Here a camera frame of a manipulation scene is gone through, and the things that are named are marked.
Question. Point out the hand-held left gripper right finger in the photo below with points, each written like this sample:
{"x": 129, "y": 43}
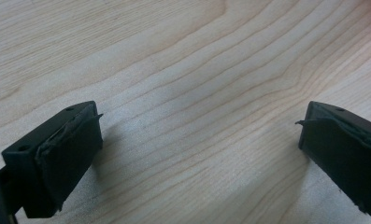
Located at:
{"x": 345, "y": 149}

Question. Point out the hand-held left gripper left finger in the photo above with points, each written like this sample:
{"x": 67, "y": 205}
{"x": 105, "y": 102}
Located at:
{"x": 58, "y": 155}

